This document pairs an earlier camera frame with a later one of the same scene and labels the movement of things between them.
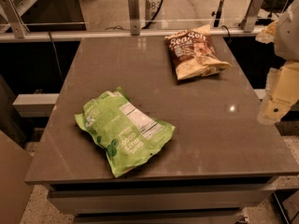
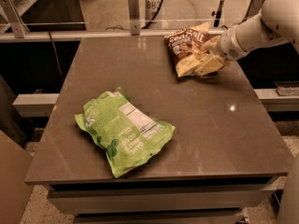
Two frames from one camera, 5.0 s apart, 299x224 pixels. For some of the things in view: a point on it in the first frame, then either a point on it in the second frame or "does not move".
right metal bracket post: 255,8 does not move
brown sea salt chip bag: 193,53 does not move
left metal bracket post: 8,8 does not move
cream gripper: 289,36 → 226,45
